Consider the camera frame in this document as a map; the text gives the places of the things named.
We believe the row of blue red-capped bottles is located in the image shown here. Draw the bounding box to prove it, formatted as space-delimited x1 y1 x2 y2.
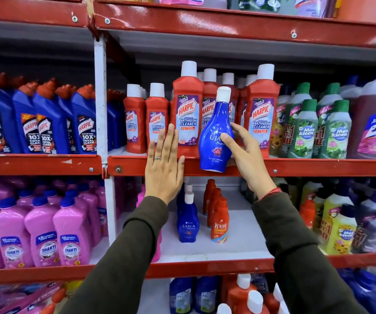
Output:
0 67 127 155

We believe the small blue white-capped bottle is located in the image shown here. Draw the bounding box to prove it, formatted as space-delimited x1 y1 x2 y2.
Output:
177 191 200 243
176 183 194 213

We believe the row of red white-capped bottles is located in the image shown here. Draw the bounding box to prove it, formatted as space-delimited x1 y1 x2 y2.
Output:
123 60 281 159

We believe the person's right forearm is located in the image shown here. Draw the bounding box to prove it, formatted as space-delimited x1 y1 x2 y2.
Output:
251 192 369 314

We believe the orange starch bottle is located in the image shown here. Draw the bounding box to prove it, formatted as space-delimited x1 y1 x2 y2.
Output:
206 188 223 228
203 179 217 216
210 200 230 244
299 199 316 231

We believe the large purple floor cleaner bottle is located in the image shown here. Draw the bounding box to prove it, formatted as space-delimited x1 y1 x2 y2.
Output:
347 65 376 160
338 75 362 105

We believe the blue white-capped liquid bottle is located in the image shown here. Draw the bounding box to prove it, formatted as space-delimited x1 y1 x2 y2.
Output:
198 86 235 173

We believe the blue refill pouch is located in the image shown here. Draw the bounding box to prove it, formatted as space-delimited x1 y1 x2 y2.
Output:
194 276 222 314
169 277 194 314

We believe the pile of pink packets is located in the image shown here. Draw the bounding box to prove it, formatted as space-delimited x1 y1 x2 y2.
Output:
0 280 68 314

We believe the row of green-capped cleaner bottles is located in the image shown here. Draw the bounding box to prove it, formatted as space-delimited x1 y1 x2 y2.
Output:
269 82 353 160

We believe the person's left hand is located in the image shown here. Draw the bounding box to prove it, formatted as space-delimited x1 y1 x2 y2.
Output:
145 123 185 206

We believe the group of red bottles, white caps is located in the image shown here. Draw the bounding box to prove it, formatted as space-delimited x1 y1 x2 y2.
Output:
216 273 290 314

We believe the person's right hand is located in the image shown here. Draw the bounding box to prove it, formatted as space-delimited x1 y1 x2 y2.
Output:
220 122 277 200

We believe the green packet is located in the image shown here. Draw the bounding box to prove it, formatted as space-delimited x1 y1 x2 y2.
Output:
238 0 282 12

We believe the white shelf upright post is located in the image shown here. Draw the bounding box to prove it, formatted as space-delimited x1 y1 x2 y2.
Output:
94 36 118 246

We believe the row of pink blue-capped bottles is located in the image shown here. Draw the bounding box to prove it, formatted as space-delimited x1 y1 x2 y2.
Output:
0 177 124 270

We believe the red metal shelf beam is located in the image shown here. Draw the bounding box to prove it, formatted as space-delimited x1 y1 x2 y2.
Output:
0 154 103 176
0 0 89 28
0 252 376 287
107 155 376 178
93 0 376 50

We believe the person's left forearm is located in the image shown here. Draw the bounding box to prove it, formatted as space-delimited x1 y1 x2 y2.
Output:
60 196 170 314

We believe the white purple packet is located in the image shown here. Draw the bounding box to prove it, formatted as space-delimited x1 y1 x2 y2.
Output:
294 0 332 19

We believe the red wrist thread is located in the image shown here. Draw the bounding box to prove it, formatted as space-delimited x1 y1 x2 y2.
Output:
261 188 283 200

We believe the group of blue bottles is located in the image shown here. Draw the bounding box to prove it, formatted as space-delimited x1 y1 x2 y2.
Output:
337 267 376 314

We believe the yellow purple-capped cleaner bottle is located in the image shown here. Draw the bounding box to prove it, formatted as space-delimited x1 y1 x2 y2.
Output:
300 180 323 206
318 184 354 242
325 204 358 256

